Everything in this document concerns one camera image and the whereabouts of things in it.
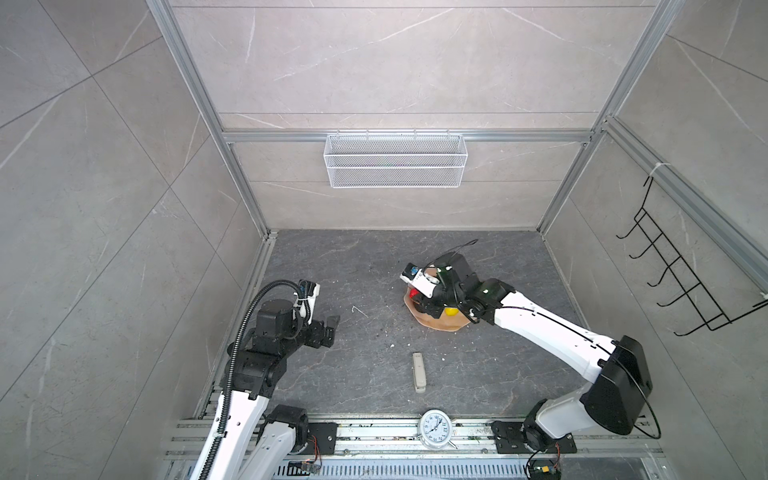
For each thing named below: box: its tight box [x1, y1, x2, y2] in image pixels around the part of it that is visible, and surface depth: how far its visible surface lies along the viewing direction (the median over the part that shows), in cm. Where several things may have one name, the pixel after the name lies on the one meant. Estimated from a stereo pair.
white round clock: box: [419, 409, 458, 450], surface depth 73 cm
